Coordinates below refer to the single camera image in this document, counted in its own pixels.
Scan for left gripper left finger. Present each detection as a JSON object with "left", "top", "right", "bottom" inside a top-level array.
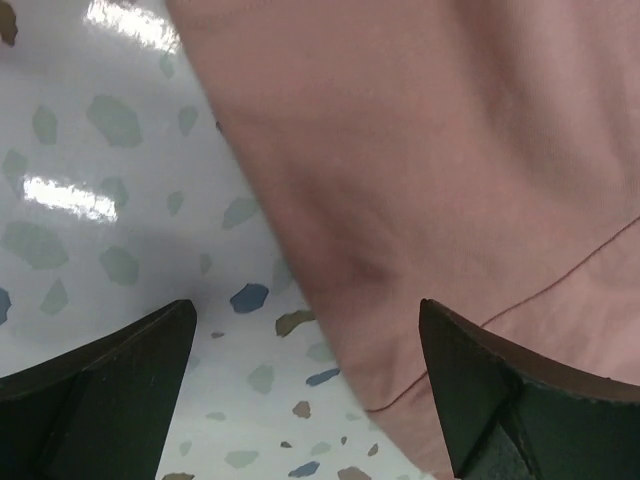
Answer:
[{"left": 1, "top": 300, "right": 197, "bottom": 480}]

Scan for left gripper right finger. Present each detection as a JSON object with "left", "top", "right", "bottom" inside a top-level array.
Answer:
[{"left": 419, "top": 300, "right": 639, "bottom": 480}]

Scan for dusty pink printed t-shirt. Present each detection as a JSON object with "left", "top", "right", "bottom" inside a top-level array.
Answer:
[{"left": 167, "top": 1, "right": 639, "bottom": 479}]

